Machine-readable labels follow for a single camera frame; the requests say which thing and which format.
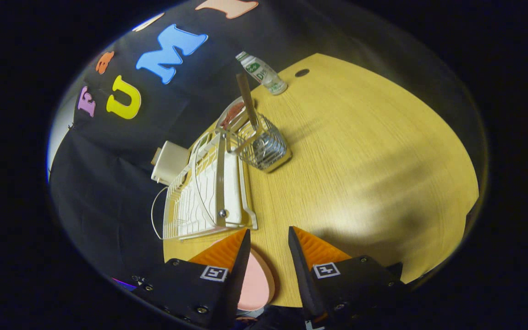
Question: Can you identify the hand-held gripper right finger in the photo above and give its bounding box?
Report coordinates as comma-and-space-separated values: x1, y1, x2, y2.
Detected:
288, 225, 407, 328

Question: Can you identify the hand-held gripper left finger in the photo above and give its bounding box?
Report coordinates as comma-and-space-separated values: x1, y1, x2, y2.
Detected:
131, 228, 252, 330

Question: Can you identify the pink plate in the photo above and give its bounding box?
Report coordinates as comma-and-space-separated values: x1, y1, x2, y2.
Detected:
236, 247, 276, 311

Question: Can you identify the white wire dish rack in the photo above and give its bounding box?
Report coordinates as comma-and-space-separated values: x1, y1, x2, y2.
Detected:
151, 131, 259, 241

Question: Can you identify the metal wire basket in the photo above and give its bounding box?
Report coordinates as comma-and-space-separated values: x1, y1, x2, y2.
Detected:
227, 112, 292, 173

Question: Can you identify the wooden-handled spoon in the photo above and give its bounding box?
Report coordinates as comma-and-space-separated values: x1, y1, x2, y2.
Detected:
236, 72, 261, 133

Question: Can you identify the beige round plate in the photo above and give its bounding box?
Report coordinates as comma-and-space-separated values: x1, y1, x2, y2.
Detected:
215, 96, 258, 133

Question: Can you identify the white drip tray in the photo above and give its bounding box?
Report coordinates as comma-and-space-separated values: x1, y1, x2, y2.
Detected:
177, 151, 259, 237

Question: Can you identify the black backdrop cloth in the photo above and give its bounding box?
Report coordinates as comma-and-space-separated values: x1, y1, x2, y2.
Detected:
46, 0, 489, 294

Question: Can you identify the cream toaster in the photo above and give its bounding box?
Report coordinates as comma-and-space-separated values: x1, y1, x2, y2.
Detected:
151, 141, 192, 186

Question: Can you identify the brown meat piece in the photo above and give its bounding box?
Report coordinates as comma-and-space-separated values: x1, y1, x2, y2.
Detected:
220, 102, 246, 129

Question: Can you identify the white green-label bottle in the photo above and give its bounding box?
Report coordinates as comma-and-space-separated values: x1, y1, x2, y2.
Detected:
236, 51, 288, 96

